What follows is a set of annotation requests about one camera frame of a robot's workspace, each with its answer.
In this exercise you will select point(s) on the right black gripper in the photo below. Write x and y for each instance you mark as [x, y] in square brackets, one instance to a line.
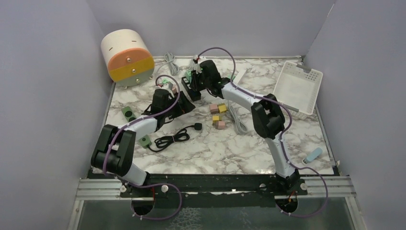
[194, 76]

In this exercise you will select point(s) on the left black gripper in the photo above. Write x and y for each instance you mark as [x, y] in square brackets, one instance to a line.
[186, 106]

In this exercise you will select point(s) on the pink plug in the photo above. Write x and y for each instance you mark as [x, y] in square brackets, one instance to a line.
[220, 125]
[213, 108]

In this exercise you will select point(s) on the green power strip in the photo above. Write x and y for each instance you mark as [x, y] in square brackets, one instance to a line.
[127, 112]

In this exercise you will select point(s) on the black power strip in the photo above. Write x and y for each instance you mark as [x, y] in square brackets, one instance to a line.
[194, 96]

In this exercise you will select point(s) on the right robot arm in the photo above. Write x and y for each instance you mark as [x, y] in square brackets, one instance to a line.
[267, 116]

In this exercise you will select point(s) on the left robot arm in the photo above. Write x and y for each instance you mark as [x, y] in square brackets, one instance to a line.
[114, 149]

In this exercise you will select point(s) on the white power strip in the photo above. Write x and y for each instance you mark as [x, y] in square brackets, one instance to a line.
[237, 78]

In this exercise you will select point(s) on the round cream drawer cabinet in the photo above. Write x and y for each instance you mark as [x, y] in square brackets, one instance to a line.
[127, 58]

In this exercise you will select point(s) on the white plastic basket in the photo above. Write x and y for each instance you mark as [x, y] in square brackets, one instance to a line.
[297, 88]

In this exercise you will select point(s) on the light blue small device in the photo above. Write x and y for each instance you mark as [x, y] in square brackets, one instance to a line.
[312, 156]

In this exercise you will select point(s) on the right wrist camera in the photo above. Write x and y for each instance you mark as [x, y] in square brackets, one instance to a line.
[194, 65]

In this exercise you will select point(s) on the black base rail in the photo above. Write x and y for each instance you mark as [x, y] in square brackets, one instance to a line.
[217, 190]

